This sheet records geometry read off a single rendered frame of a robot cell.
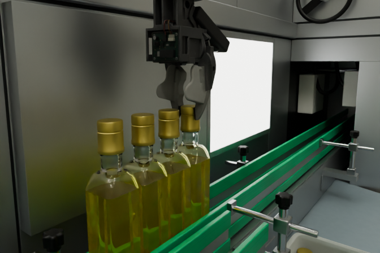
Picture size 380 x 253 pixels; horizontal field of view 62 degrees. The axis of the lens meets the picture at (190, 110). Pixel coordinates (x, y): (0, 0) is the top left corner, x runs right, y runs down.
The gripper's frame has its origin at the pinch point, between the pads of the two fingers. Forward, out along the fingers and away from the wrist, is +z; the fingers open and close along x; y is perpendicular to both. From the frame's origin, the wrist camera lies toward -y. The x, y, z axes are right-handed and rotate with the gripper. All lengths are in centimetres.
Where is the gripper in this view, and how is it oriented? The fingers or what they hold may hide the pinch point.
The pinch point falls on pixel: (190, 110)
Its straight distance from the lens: 55.9
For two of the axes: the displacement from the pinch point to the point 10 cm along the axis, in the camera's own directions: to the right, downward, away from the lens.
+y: -5.9, 1.3, -8.0
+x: 8.1, 0.9, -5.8
